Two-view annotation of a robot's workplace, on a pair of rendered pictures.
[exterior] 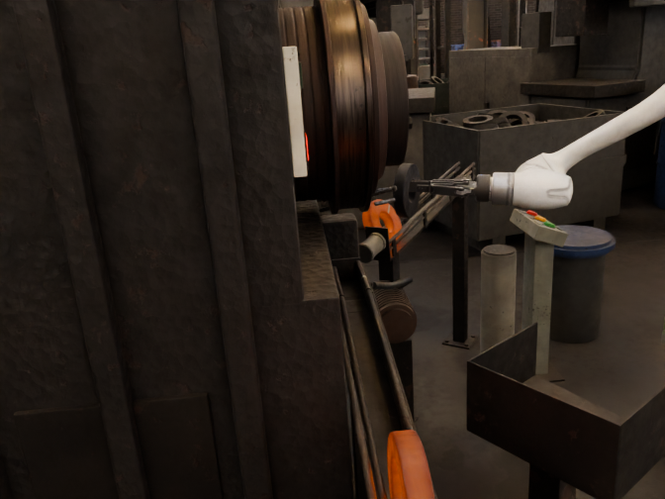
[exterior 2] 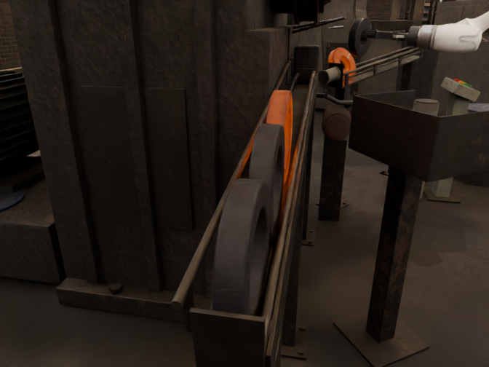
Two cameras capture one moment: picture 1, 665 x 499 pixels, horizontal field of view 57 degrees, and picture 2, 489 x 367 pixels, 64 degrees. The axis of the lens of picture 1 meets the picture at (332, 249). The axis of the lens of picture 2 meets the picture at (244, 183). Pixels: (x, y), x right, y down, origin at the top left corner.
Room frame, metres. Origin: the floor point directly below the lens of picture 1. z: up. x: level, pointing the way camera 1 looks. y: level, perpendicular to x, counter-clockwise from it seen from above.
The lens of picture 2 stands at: (-0.11, -0.20, 0.89)
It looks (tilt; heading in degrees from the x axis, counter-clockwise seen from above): 23 degrees down; 15
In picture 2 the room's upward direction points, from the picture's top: straight up
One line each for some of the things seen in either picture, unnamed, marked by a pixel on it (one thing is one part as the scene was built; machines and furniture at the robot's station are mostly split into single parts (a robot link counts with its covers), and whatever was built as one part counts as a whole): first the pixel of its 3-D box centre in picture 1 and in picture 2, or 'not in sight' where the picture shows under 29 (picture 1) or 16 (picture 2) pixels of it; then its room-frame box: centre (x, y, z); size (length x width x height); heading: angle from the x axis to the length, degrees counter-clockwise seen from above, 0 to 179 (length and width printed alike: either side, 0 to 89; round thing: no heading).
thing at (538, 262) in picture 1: (536, 296); (450, 140); (2.08, -0.74, 0.31); 0.24 x 0.16 x 0.62; 3
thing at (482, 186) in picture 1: (473, 187); (407, 36); (1.67, -0.40, 0.83); 0.09 x 0.08 x 0.07; 75
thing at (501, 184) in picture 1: (501, 188); (426, 37); (1.65, -0.47, 0.83); 0.09 x 0.06 x 0.09; 165
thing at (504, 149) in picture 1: (512, 170); (463, 80); (3.88, -1.18, 0.39); 1.03 x 0.83 x 0.77; 108
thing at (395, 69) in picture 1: (387, 100); not in sight; (1.36, -0.14, 1.11); 0.28 x 0.06 x 0.28; 3
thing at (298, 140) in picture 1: (294, 105); not in sight; (1.01, 0.04, 1.15); 0.26 x 0.02 x 0.18; 3
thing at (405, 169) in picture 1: (407, 190); (360, 37); (1.72, -0.23, 0.83); 0.16 x 0.03 x 0.16; 154
